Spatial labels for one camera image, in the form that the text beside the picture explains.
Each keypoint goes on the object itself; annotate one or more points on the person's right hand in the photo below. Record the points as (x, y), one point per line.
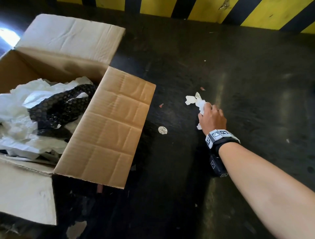
(212, 120)

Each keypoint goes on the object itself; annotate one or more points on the brown cardboard box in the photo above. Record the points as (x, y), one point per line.
(110, 128)

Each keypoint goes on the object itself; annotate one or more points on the black mesh netting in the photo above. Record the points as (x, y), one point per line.
(61, 106)

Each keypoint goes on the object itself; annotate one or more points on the person's right forearm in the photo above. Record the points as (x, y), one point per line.
(270, 192)

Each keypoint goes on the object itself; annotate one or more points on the right wrist marker band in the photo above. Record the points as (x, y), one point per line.
(221, 141)

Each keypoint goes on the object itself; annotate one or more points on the small white round disc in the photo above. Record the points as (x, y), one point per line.
(162, 130)

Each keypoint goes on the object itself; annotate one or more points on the yellow black striped barrier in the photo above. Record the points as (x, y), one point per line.
(204, 9)

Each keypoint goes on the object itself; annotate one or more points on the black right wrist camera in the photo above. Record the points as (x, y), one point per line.
(217, 167)

